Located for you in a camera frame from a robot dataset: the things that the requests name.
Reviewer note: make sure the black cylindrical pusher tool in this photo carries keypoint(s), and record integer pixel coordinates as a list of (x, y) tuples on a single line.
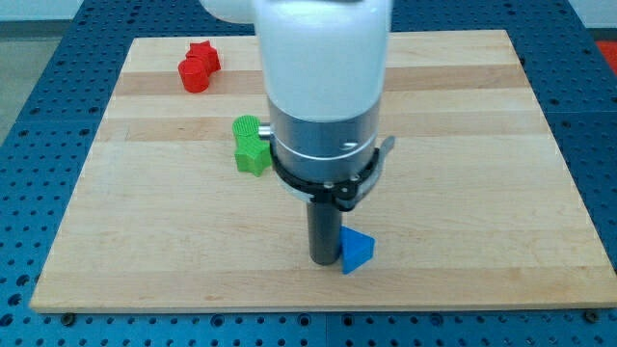
[(324, 225)]

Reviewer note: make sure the red cylinder block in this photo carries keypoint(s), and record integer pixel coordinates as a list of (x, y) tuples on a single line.
[(193, 75)]

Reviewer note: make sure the red star block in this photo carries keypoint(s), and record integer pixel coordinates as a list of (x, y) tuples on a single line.
[(206, 53)]

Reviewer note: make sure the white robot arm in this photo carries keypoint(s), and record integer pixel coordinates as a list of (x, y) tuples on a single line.
[(323, 65)]

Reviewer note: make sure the blue triangle block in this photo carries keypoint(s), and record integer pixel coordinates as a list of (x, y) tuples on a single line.
[(357, 248)]

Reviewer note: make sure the green cylinder block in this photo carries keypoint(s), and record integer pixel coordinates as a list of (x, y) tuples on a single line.
[(245, 131)]

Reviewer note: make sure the wooden board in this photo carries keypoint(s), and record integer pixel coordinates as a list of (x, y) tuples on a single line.
[(475, 209)]

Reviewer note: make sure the green star block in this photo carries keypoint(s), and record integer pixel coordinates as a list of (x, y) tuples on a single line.
[(253, 158)]

